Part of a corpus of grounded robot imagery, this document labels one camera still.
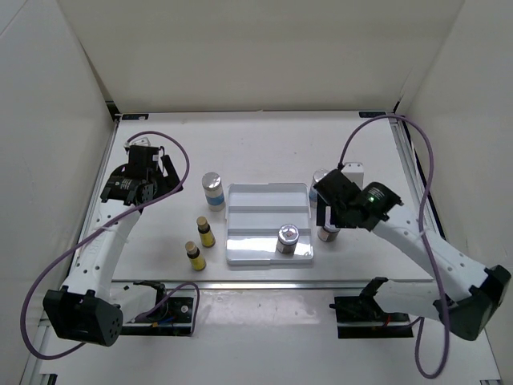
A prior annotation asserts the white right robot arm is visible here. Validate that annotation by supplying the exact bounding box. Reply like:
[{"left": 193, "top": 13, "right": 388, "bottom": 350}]
[{"left": 313, "top": 169, "right": 511, "bottom": 341}]

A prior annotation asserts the yellow-label small bottle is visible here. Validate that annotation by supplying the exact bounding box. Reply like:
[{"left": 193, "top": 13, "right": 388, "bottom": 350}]
[
  {"left": 185, "top": 241, "right": 206, "bottom": 271},
  {"left": 196, "top": 216, "right": 216, "bottom": 248}
]

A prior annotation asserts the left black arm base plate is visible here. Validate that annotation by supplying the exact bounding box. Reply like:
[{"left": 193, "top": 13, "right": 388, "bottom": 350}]
[{"left": 121, "top": 286, "right": 200, "bottom": 337}]

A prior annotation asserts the aluminium table frame rail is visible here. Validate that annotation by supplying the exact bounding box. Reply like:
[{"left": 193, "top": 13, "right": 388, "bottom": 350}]
[{"left": 112, "top": 279, "right": 430, "bottom": 290}]

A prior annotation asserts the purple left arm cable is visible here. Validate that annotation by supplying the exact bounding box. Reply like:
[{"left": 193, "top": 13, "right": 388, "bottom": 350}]
[{"left": 19, "top": 131, "right": 201, "bottom": 360}]

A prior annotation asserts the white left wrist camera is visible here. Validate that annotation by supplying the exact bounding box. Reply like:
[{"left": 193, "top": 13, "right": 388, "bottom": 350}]
[{"left": 127, "top": 136, "right": 151, "bottom": 147}]

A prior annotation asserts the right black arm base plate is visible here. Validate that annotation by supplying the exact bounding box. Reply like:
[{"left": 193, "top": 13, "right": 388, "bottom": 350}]
[{"left": 329, "top": 296, "right": 414, "bottom": 339}]

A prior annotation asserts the blue-label salt shaker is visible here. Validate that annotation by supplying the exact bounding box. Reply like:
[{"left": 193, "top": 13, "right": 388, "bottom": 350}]
[
  {"left": 201, "top": 172, "right": 225, "bottom": 212},
  {"left": 309, "top": 168, "right": 329, "bottom": 209}
]

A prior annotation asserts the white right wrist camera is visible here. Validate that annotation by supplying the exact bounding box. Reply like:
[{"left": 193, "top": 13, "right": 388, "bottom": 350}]
[{"left": 342, "top": 162, "right": 364, "bottom": 189}]

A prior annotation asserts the right blue-label salt shaker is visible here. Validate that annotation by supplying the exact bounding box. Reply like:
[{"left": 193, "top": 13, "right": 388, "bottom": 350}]
[{"left": 309, "top": 168, "right": 329, "bottom": 209}]

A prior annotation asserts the left blue-label salt shaker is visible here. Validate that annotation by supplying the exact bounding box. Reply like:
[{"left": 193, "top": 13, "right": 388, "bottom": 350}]
[{"left": 201, "top": 172, "right": 225, "bottom": 212}]

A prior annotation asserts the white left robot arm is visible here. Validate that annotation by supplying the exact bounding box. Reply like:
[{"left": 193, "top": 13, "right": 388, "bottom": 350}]
[{"left": 43, "top": 145, "right": 182, "bottom": 347}]

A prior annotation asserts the red-logo-lid spice jar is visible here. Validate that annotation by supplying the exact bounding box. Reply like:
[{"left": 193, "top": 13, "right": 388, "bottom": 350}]
[{"left": 276, "top": 224, "right": 299, "bottom": 255}]

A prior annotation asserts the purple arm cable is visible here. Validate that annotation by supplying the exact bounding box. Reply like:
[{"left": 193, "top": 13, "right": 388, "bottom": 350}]
[
  {"left": 338, "top": 113, "right": 449, "bottom": 379},
  {"left": 19, "top": 131, "right": 201, "bottom": 360}
]

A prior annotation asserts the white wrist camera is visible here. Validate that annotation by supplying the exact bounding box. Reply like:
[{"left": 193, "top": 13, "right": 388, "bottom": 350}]
[
  {"left": 127, "top": 136, "right": 151, "bottom": 147},
  {"left": 342, "top": 162, "right": 364, "bottom": 189}
]

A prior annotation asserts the silver-lid spice jar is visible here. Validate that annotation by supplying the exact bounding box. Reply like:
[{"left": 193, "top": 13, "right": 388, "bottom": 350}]
[{"left": 317, "top": 225, "right": 340, "bottom": 243}]

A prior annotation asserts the white divided plastic tray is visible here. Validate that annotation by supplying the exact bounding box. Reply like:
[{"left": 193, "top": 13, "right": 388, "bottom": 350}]
[{"left": 225, "top": 184, "right": 313, "bottom": 269}]

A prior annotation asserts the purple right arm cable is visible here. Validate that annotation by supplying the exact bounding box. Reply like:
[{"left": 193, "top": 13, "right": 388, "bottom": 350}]
[{"left": 338, "top": 113, "right": 449, "bottom": 379}]

